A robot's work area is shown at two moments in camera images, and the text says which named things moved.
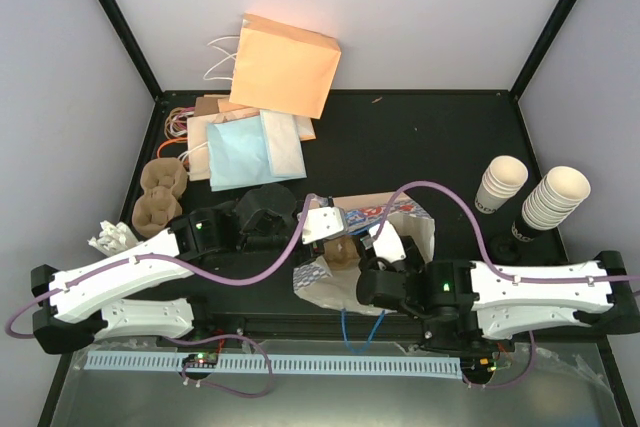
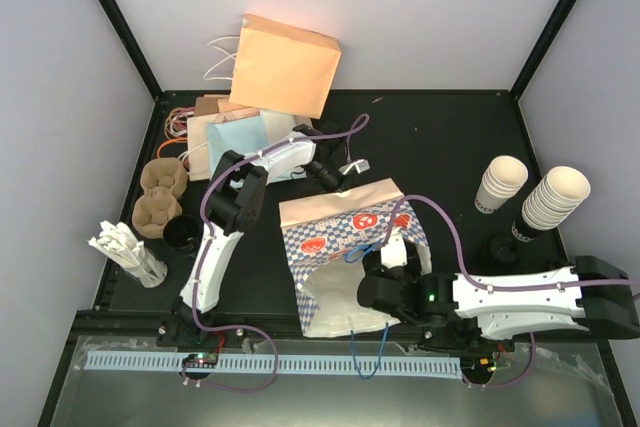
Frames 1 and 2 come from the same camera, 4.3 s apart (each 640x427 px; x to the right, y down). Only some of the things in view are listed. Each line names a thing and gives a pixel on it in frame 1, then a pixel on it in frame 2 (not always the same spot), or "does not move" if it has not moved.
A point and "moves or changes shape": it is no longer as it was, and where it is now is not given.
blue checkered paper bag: [337, 289] moves or changes shape
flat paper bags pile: [198, 140] does not move
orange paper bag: [283, 69] does not move
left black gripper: [317, 249] → [343, 185]
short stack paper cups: [502, 180] does not move
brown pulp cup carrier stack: [162, 180] does not move
